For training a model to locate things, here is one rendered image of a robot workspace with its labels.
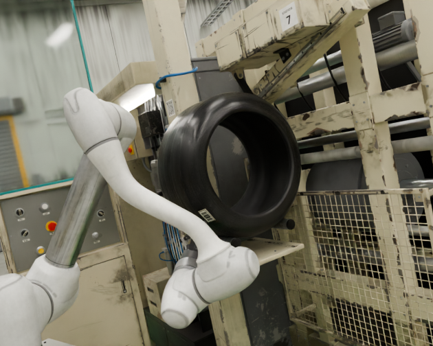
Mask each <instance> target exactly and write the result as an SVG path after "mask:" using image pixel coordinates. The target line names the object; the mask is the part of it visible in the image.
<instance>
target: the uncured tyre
mask: <svg viewBox="0 0 433 346"><path fill-rule="evenodd" d="M217 126H222V127H224V128H227V129H228V130H230V131H231V132H233V133H234V134H235V135H236V136H237V137H238V138H239V140H240V141H241V143H242V144H243V146H244V148H245V150H246V153H247V156H248V159H249V182H248V184H247V188H246V190H245V193H244V194H243V196H242V197H241V199H240V200H239V201H238V202H237V204H235V205H234V206H233V207H231V208H229V207H228V206H226V205H225V204H224V203H223V202H222V201H221V199H220V198H219V197H218V196H217V194H216V193H215V191H214V189H213V187H212V185H211V182H210V179H209V176H208V170H207V161H206V159H207V151H208V144H209V142H210V138H211V136H212V134H213V132H214V131H215V129H216V128H217ZM157 173H158V179H159V184H160V187H161V190H162V193H163V195H164V198H165V199H166V200H169V201H170V202H172V203H174V204H176V205H178V206H180V207H181V208H183V209H185V210H187V211H189V212H190V213H192V214H194V215H195V216H197V217H199V218H200V219H202V220H203V221H204V220H205V219H204V218H203V217H202V216H201V214H200V213H199V212H198V211H201V210H203V209H206V210H207V211H208V212H209V213H210V214H211V215H212V217H213V218H214V219H215V220H214V221H212V222H207V221H206V220H205V221H206V222H207V225H208V226H209V227H210V228H211V230H213V231H214V233H215V234H216V235H221V236H226V237H231V238H248V237H252V236H255V235H258V234H260V233H263V232H266V231H268V230H269V229H271V228H272V227H274V226H275V225H277V224H278V223H279V222H280V221H281V220H282V219H283V218H284V217H285V216H286V214H287V213H288V211H289V210H290V208H291V206H292V205H293V202H294V200H295V198H296V195H297V193H298V188H299V185H300V177H301V159H300V151H299V147H298V142H297V140H296V137H295V135H294V133H293V131H292V129H291V126H290V125H289V123H288V121H287V120H286V119H285V117H284V116H283V115H282V113H281V112H280V111H279V110H278V109H277V108H276V107H275V106H273V105H272V104H270V103H269V102H268V101H267V100H264V99H263V98H261V97H258V96H257V95H253V94H250V93H242V92H226V93H220V94H217V95H214V96H212V97H209V98H208V99H206V100H203V101H201V102H199V103H196V104H194V105H192V106H190V107H188V108H187V109H185V110H184V111H182V112H181V113H180V114H179V115H178V116H177V117H176V118H175V119H174V120H173V122H172V123H171V124H170V126H169V127H168V129H167V131H166V132H165V134H164V137H163V139H162V142H161V144H160V147H159V153H158V158H157Z"/></svg>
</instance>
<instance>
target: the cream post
mask: <svg viewBox="0 0 433 346"><path fill-rule="evenodd" d="M142 2H143V6H144V11H145V15H146V21H147V24H148V30H149V34H150V38H151V43H152V47H153V53H154V57H155V62H156V66H157V72H158V76H159V78H160V77H163V76H165V75H168V74H174V73H181V72H186V71H191V70H192V65H191V61H190V55H189V51H188V45H187V42H186V35H185V32H184V26H183V22H182V18H181V12H180V9H179V3H178V0H142ZM160 85H161V89H162V95H163V98H164V104H165V107H166V113H167V117H168V123H169V125H170V124H171V123H172V122H173V120H174V119H175V118H176V117H177V116H178V115H179V114H180V113H181V112H182V111H184V110H185V109H187V108H188V107H190V106H192V105H194V104H196V103H199V97H198V93H197V88H196V84H195V78H194V74H193V73H189V74H186V75H181V76H173V77H168V78H166V82H163V83H160ZM170 99H172V100H173V106H174V110H175V115H173V116H171V117H169V116H168V110H167V106H166V102H167V101H168V100H170ZM206 161H207V170H208V176H209V179H210V182H211V185H212V187H213V189H214V191H215V193H216V194H217V196H218V197H219V192H218V188H217V182H216V179H215V175H214V168H213V165H212V159H211V155H210V149H209V146H208V151H207V159H206ZM208 307H209V311H210V317H211V321H212V326H213V330H214V336H215V340H216V346H251V344H250V341H249V334H248V331H247V325H246V321H245V315H244V311H243V306H242V302H241V296H240V293H237V294H235V295H233V296H231V297H229V298H227V299H224V300H221V301H215V302H214V303H211V304H210V305H208Z"/></svg>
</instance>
